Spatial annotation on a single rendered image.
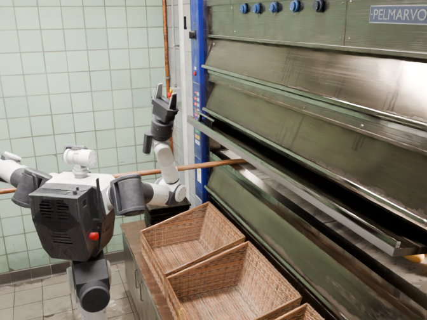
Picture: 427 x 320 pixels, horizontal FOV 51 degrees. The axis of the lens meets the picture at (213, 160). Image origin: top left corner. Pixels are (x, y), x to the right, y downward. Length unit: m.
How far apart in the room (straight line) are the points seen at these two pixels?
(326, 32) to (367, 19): 0.22
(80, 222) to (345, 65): 1.09
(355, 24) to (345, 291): 0.96
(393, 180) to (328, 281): 0.59
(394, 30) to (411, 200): 0.50
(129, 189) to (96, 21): 2.02
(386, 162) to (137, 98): 2.48
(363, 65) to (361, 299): 0.82
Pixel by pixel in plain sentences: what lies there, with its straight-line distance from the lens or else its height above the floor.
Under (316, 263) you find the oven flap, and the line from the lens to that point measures 1.96.
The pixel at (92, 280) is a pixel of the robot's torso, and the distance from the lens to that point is 1.89.
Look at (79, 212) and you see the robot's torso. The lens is 1.69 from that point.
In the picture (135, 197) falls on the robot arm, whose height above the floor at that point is 1.36.
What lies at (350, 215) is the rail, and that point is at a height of 1.43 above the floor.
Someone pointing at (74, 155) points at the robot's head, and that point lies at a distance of 1.85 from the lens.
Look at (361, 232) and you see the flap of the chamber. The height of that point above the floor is 1.40.
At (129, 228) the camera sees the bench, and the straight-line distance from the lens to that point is 3.30.
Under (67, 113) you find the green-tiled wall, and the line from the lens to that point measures 3.60.
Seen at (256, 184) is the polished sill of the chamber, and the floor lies 1.18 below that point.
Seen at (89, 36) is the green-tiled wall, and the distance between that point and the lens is 3.55.
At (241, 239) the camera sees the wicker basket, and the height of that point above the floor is 0.84.
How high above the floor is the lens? 2.01
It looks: 18 degrees down
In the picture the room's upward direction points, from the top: 1 degrees counter-clockwise
